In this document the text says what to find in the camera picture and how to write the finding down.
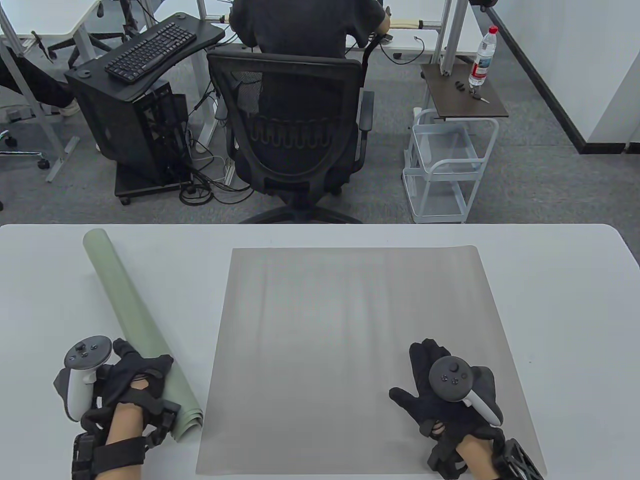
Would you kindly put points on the person's right hand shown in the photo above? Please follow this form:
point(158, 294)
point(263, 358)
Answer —
point(425, 407)

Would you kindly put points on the person's left hand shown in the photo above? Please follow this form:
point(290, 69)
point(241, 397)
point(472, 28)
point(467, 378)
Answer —
point(135, 375)

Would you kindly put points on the green desk mat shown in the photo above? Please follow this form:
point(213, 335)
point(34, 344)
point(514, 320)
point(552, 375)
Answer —
point(125, 300)

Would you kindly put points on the grey desk mat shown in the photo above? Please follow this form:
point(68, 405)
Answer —
point(350, 325)

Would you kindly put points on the black computer desk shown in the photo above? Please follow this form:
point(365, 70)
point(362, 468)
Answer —
point(205, 32)

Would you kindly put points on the white desk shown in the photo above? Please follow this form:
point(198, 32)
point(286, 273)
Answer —
point(405, 44)
point(50, 17)

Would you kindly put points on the grey white hand controller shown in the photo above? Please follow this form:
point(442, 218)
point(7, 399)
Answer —
point(90, 352)
point(450, 377)

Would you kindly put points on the black rolling computer stand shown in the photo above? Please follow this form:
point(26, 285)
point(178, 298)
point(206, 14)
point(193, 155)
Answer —
point(150, 187)

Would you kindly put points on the silver chair base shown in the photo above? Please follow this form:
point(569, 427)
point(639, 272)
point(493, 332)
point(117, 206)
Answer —
point(43, 163)

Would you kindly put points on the black computer tower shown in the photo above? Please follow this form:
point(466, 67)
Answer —
point(110, 125)

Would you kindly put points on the black mesh office chair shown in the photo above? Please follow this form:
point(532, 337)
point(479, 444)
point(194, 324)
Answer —
point(295, 165)

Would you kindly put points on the grey foot pedal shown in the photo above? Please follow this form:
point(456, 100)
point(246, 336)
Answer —
point(16, 115)

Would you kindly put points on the brown side table top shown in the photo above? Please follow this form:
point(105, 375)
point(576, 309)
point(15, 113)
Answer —
point(460, 102)

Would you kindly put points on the small key bunch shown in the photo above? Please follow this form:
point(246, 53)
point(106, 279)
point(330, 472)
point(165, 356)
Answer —
point(482, 99)

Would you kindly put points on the small black object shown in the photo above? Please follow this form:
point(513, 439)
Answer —
point(460, 85)

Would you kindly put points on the black keyboard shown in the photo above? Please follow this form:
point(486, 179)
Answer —
point(150, 50)

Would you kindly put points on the clear plastic water bottle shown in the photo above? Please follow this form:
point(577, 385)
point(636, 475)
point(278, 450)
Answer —
point(482, 60)

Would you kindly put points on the black chair base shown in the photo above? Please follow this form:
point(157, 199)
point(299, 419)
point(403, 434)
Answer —
point(129, 12)

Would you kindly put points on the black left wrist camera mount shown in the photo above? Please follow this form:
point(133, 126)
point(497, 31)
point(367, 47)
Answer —
point(115, 452)

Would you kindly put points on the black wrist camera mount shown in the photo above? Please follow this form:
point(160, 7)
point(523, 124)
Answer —
point(115, 452)
point(520, 460)

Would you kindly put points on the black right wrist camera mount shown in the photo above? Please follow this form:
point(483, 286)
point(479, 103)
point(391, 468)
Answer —
point(520, 460)

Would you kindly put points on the grey metal frame leg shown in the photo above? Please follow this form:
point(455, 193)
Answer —
point(62, 159)

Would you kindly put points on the silver aluminium frame post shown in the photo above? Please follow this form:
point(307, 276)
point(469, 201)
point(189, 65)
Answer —
point(448, 60)

